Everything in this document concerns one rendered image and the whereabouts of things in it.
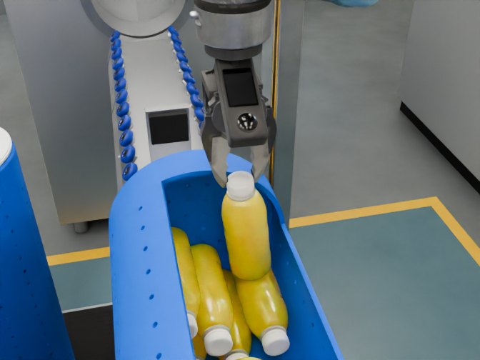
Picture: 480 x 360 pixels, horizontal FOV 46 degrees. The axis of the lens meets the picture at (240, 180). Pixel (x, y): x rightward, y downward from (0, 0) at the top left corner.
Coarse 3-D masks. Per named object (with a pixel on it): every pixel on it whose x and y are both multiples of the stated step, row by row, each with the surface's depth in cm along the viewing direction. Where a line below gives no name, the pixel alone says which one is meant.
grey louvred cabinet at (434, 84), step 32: (416, 0) 304; (448, 0) 276; (416, 32) 309; (448, 32) 280; (416, 64) 314; (448, 64) 284; (416, 96) 318; (448, 96) 287; (448, 128) 291; (448, 160) 302
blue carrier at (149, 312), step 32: (160, 160) 86; (192, 160) 84; (128, 192) 85; (160, 192) 80; (192, 192) 91; (224, 192) 92; (128, 224) 80; (160, 224) 75; (192, 224) 95; (128, 256) 75; (160, 256) 70; (224, 256) 101; (288, 256) 90; (128, 288) 71; (160, 288) 67; (288, 288) 89; (128, 320) 68; (160, 320) 63; (320, 320) 77; (128, 352) 65; (160, 352) 60; (192, 352) 58; (256, 352) 88; (288, 352) 84; (320, 352) 77
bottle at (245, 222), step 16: (256, 192) 80; (224, 208) 80; (240, 208) 79; (256, 208) 79; (224, 224) 82; (240, 224) 80; (256, 224) 80; (240, 240) 82; (256, 240) 82; (240, 256) 84; (256, 256) 84; (240, 272) 87; (256, 272) 86
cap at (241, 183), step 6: (234, 174) 79; (240, 174) 79; (246, 174) 79; (234, 180) 78; (240, 180) 78; (246, 180) 78; (252, 180) 78; (228, 186) 78; (234, 186) 77; (240, 186) 77; (246, 186) 77; (252, 186) 78; (234, 192) 78; (240, 192) 77; (246, 192) 78
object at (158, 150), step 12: (144, 108) 129; (156, 108) 128; (168, 108) 128; (180, 108) 128; (156, 120) 127; (168, 120) 128; (180, 120) 128; (156, 132) 129; (168, 132) 130; (180, 132) 130; (156, 144) 133; (168, 144) 133; (180, 144) 134; (156, 156) 135
